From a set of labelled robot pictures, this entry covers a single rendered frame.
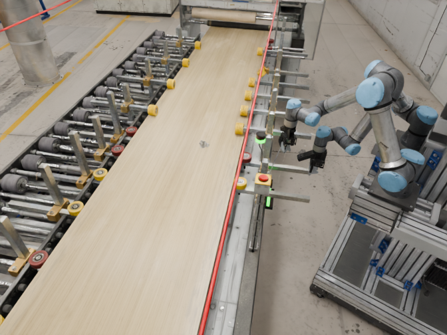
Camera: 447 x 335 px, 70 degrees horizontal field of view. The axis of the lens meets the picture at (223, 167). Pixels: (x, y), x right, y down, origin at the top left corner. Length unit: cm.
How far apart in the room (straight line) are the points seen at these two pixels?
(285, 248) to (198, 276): 136
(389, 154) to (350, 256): 115
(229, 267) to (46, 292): 89
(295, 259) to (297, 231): 29
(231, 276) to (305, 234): 119
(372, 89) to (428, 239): 79
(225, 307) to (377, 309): 106
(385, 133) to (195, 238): 100
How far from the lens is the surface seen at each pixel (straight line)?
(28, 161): 242
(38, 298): 161
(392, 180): 164
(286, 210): 301
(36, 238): 208
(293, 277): 261
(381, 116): 156
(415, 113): 222
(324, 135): 192
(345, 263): 253
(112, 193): 190
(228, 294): 177
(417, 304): 254
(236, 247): 193
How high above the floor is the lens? 219
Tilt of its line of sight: 41 degrees down
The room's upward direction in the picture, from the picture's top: 2 degrees clockwise
